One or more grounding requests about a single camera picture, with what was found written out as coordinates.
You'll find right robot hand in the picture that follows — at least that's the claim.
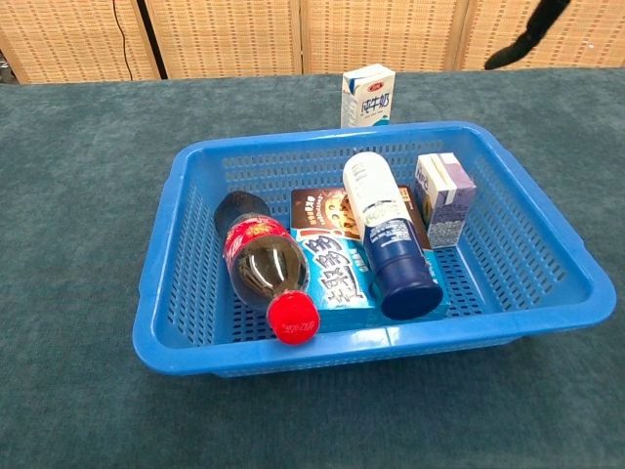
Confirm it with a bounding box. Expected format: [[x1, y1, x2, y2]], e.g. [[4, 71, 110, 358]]
[[484, 0, 572, 71]]

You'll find white milk carton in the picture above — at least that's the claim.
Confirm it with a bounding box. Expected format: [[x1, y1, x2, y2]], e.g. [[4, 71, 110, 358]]
[[340, 64, 396, 129]]

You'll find small purple drink carton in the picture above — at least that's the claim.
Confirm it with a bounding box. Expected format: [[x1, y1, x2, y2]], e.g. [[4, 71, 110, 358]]
[[413, 151, 478, 250]]

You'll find blue-capped white bottle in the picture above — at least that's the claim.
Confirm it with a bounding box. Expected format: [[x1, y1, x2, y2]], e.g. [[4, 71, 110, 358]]
[[342, 150, 444, 321]]

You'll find blue snack box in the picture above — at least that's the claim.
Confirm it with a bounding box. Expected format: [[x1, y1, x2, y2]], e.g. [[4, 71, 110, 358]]
[[290, 184, 453, 333]]

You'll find red-capped cola bottle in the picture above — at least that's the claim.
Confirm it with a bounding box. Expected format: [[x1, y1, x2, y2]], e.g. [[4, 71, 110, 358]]
[[213, 191, 321, 347]]

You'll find blue plastic basket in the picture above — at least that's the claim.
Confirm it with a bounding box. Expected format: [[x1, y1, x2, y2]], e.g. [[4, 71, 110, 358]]
[[132, 120, 619, 380]]

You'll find bamboo folding screen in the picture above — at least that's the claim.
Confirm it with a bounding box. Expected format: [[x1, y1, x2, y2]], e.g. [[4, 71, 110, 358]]
[[0, 0, 625, 85]]

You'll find black tripod pole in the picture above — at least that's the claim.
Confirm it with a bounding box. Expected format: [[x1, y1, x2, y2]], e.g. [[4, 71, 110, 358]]
[[136, 0, 168, 80]]

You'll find teal table cloth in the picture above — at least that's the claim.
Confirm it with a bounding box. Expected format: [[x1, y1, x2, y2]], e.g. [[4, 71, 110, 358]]
[[0, 66, 625, 469]]

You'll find thin black hanging cable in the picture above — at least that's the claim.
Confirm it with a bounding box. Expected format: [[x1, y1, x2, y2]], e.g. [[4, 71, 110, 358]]
[[112, 0, 134, 82]]

